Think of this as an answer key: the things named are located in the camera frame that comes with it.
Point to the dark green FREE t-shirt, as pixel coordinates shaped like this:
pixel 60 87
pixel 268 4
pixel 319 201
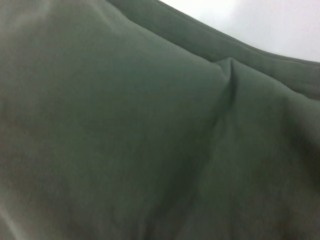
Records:
pixel 125 125

